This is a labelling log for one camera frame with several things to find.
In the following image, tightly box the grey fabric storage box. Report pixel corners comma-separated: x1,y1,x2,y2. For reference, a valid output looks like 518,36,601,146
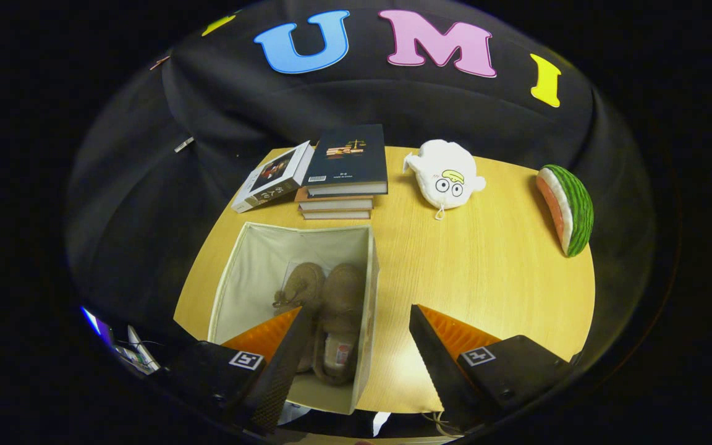
206,222,380,416

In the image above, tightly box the brown cover book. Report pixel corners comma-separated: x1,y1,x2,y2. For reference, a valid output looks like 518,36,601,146
295,189,374,212

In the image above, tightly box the white desk clutter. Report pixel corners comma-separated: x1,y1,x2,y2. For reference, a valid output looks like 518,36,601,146
112,326,162,376

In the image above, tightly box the thin brown book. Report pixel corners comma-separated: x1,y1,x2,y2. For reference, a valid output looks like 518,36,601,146
300,210,371,221

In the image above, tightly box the watermelon slice plush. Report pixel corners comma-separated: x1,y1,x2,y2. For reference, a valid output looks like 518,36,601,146
535,164,595,258

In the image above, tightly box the white plush toy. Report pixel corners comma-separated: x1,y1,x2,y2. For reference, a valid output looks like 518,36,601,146
403,139,486,220

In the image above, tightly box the dark blue book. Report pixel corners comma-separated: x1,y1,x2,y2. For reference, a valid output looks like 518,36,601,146
302,124,389,197

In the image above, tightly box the black backdrop cloth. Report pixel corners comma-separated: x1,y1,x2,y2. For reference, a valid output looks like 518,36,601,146
64,0,656,371

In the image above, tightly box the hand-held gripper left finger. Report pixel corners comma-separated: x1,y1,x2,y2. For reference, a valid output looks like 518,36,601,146
163,306,315,434

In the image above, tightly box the white cable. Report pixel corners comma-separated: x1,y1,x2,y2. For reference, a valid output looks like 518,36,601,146
421,412,459,438

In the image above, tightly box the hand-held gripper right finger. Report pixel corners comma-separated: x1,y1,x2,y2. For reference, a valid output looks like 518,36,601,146
409,303,577,431

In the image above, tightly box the white cover book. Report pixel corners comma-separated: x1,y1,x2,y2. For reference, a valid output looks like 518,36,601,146
231,141,315,213

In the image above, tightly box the lit computer monitor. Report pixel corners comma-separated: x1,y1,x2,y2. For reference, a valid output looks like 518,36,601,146
81,306,116,347

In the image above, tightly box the brown shoe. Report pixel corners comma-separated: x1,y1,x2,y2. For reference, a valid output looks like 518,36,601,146
313,263,367,386
273,262,327,373

